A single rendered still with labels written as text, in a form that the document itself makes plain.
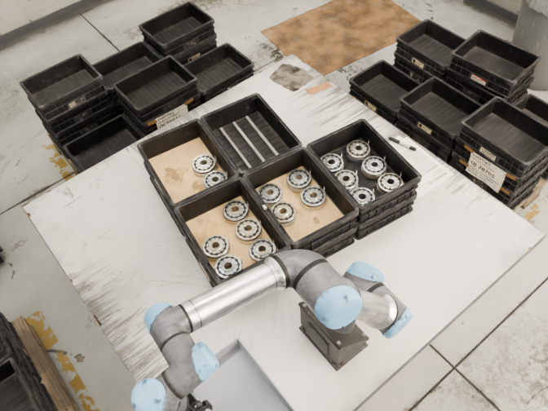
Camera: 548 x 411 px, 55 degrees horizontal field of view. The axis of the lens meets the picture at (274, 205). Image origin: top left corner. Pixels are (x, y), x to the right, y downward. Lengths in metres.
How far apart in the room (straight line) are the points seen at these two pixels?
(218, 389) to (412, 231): 1.09
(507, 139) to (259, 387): 1.97
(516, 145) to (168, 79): 1.99
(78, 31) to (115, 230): 2.77
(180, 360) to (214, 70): 2.53
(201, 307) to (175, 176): 1.10
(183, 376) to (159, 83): 2.35
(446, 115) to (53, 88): 2.33
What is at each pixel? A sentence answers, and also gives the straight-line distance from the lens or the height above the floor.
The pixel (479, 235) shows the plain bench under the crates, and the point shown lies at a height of 0.70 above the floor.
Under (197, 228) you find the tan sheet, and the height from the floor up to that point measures 0.83.
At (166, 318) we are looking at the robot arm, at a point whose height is 1.42.
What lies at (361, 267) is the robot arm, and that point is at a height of 1.03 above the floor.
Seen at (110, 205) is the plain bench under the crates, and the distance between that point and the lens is 2.47.
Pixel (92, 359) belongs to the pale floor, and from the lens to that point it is 2.93.
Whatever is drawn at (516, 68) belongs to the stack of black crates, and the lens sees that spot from 3.45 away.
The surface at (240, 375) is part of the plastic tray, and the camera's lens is 1.60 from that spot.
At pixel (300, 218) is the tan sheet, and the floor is 0.83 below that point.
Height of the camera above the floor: 2.55
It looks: 53 degrees down
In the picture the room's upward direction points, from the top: 5 degrees counter-clockwise
